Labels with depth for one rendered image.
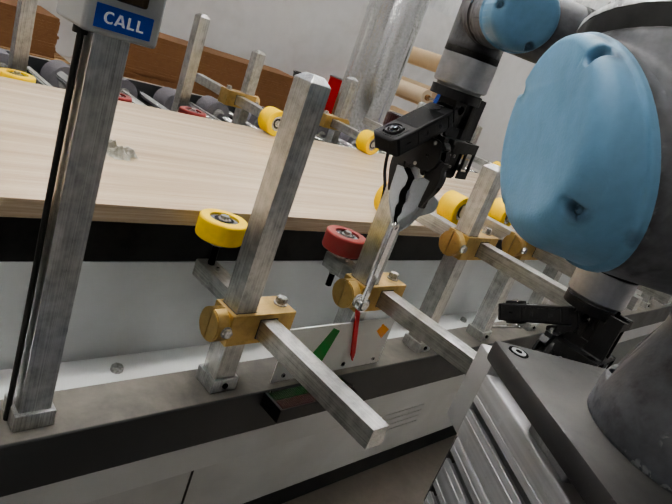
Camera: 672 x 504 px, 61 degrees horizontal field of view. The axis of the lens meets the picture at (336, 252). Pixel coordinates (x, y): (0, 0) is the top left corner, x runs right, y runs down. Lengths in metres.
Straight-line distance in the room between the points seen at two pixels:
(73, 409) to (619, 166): 0.68
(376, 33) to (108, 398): 4.47
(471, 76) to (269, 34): 8.45
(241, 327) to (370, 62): 4.32
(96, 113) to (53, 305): 0.21
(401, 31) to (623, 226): 4.77
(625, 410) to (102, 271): 0.75
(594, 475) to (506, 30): 0.46
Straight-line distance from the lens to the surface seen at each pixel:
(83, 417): 0.80
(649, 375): 0.43
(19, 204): 0.85
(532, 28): 0.68
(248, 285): 0.79
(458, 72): 0.79
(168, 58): 7.14
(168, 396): 0.85
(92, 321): 1.00
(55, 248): 0.65
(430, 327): 0.94
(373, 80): 5.02
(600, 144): 0.30
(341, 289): 0.96
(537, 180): 0.33
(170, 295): 1.03
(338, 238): 1.04
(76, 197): 0.63
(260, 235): 0.77
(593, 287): 0.79
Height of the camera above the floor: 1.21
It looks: 19 degrees down
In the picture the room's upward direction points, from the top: 21 degrees clockwise
